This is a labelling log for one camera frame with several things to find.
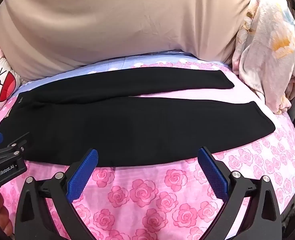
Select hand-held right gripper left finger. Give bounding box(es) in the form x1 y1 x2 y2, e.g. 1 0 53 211
14 148 105 240

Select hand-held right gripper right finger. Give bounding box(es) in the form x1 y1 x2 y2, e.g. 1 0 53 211
198 146 282 240

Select black pants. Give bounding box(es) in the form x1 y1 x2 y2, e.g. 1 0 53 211
0 66 275 168

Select person's left hand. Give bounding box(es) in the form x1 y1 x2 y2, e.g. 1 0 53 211
0 187 14 236

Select cat face pillow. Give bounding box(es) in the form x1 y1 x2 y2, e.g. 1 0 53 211
0 49 21 117

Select pink rose bedsheet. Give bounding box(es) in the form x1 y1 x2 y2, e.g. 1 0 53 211
0 51 295 240

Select floral fleece blanket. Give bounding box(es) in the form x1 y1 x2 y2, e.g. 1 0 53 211
231 0 295 114

